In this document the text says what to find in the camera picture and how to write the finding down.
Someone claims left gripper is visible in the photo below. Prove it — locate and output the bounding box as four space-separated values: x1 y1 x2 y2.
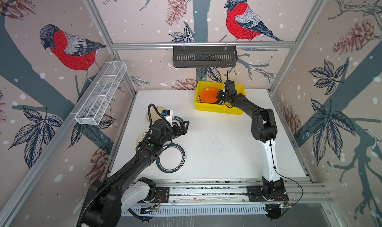
160 120 189 146

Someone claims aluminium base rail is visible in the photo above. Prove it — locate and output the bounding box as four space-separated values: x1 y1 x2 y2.
155 178 334 205

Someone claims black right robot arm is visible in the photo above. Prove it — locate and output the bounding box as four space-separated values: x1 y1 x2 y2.
217 80 286 201

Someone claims yellow plastic bin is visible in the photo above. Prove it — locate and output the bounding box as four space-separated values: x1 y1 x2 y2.
194 81 244 115

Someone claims orange plate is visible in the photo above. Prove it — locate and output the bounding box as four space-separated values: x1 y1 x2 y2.
199 87 219 104

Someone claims black corrugated cable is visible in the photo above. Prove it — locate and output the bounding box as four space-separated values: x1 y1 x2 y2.
147 103 165 129

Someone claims black plate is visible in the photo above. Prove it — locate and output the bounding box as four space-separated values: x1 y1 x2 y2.
215 99 224 105

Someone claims black hanging basket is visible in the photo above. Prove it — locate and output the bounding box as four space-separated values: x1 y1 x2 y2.
173 46 238 68

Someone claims teal rim Hao Shi plate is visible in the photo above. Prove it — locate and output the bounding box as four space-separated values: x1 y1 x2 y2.
172 116 184 125

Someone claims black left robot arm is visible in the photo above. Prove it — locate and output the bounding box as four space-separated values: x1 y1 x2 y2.
76 119 190 227

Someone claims white wire mesh basket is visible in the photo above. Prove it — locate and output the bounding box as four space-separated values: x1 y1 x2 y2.
75 61 127 125

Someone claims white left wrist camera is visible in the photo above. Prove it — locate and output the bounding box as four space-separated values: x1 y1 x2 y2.
162 109 173 127

